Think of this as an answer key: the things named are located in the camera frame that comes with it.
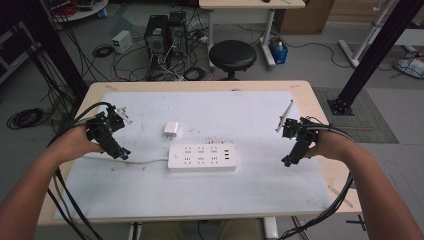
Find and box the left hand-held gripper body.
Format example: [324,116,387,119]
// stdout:
[85,104,133,145]

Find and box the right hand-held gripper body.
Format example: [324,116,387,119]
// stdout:
[275,99,320,152]

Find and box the white charger plug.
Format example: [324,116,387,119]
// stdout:
[162,121,180,138]

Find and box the white power strip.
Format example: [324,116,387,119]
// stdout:
[167,142,239,173]

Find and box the person's left hand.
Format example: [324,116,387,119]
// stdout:
[59,125,105,163]

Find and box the person's right hand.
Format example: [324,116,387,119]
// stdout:
[304,130,353,161]

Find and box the thin wooden stick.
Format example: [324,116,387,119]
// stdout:
[327,184,354,209]

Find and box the grey floor mat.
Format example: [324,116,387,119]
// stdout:
[312,86,400,145]

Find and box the white table leg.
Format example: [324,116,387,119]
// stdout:
[262,216,280,240]

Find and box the blue bin with bottles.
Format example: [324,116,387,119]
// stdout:
[267,35,289,65]

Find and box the white power supply box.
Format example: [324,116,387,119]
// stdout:
[111,29,134,55]

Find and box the white table mat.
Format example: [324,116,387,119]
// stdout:
[52,90,332,222]

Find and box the black round stool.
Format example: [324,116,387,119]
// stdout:
[208,39,258,81]

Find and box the black computer tower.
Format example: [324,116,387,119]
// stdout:
[143,14,170,66]
[168,10,188,58]

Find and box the white metal stand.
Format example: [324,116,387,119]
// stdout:
[337,0,396,69]

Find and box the dark equipment rack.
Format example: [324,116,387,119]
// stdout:
[0,21,43,86]

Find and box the brown cardboard box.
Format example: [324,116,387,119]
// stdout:
[277,0,335,35]

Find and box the round white table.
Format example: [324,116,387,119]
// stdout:
[46,0,110,23]

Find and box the clear plastic bag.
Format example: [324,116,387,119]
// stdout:
[392,55,424,80]

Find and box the white-legged wooden desk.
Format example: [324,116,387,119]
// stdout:
[198,0,307,70]

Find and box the black right gripper cable bundle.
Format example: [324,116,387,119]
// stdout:
[278,115,356,240]

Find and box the black gripper cable bundle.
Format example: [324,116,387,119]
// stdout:
[278,115,356,240]
[45,101,116,240]

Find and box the black left gripper cable bundle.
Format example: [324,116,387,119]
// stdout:
[45,101,116,240]

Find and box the white power strip cable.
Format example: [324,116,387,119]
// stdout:
[82,154,170,165]

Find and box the black cable coil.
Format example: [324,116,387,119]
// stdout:
[183,66,208,81]
[6,107,45,131]
[92,43,115,59]

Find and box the black aluminium post with base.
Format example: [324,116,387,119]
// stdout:
[327,0,424,117]

